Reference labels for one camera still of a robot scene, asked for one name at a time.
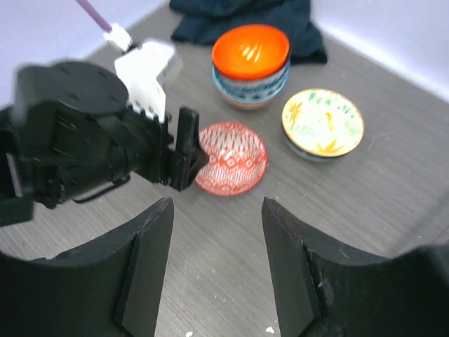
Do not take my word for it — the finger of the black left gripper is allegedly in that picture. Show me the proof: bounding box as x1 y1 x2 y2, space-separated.
173 107 209 191

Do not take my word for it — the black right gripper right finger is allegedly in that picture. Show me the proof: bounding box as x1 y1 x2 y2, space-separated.
262 198 448 337

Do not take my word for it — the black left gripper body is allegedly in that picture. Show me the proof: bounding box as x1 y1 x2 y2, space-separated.
1 61 173 226

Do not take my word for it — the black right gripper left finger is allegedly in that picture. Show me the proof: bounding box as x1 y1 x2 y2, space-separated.
1 198 174 336

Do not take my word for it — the blue zigzag back bowl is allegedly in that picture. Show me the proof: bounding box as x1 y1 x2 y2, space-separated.
195 122 268 197

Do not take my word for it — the blue white floral bowl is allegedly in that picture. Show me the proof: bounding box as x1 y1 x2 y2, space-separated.
213 62 290 102

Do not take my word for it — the plain orange bowl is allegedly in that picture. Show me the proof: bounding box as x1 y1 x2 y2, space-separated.
211 24 290 80

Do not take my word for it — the orange floral back bowl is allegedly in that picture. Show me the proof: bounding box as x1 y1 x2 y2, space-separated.
281 88 365 161

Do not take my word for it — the dark blue crumpled cloth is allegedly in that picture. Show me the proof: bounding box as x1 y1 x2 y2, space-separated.
168 0 329 66

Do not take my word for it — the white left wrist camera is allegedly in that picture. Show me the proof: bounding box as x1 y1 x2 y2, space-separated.
104 24 183 124

